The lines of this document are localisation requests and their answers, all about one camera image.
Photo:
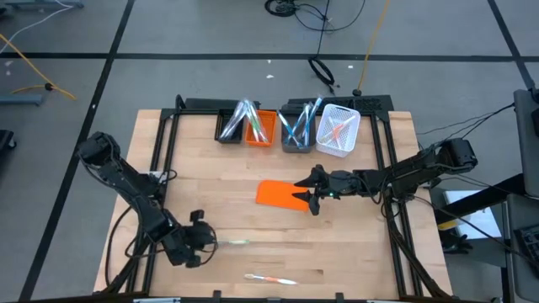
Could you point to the black plastic basket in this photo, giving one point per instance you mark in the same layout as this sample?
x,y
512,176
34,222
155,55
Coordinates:
x,y
219,120

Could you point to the white sheet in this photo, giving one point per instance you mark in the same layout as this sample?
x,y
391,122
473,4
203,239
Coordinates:
x,y
480,219

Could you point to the black diagonal beam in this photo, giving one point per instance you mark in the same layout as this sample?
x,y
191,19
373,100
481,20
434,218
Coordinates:
x,y
476,205

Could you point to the black table clamp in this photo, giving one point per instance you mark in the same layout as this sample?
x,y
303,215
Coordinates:
x,y
217,294
339,296

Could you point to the blue toothbrush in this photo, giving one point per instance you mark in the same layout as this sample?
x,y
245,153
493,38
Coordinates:
x,y
306,124
309,131
286,126
300,126
316,115

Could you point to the white perforated basket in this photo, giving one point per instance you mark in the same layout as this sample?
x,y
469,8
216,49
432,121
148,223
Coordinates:
x,y
353,136

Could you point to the grey translucent bin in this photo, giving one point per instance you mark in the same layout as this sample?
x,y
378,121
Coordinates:
x,y
313,145

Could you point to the blue-grey floor bar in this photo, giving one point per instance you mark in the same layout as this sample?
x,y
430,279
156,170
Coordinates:
x,y
42,5

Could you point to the grey desk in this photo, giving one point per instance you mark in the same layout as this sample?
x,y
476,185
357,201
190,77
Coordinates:
x,y
516,286

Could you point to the black floor object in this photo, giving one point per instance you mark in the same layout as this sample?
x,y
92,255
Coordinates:
x,y
5,141

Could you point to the orange mat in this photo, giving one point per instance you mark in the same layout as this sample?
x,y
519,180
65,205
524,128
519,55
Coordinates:
x,y
273,195

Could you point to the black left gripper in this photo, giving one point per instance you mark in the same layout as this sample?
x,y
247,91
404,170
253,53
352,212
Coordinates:
x,y
198,240

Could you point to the orange toothbrush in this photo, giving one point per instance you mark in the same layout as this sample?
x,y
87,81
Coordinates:
x,y
346,124
327,137
271,279
340,134
334,131

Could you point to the orange plastic basket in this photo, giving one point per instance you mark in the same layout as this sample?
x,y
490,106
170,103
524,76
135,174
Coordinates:
x,y
273,126

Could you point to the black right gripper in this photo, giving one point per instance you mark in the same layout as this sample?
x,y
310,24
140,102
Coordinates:
x,y
341,185

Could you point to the grey floor beam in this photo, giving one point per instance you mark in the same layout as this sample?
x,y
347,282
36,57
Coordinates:
x,y
21,100

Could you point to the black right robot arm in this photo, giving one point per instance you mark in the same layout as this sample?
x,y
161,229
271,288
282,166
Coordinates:
x,y
412,170

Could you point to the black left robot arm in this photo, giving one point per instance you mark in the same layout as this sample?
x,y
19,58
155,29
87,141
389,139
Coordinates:
x,y
126,184

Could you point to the purple toothbrush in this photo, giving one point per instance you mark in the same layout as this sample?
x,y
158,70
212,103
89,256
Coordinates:
x,y
229,128
245,109
239,117

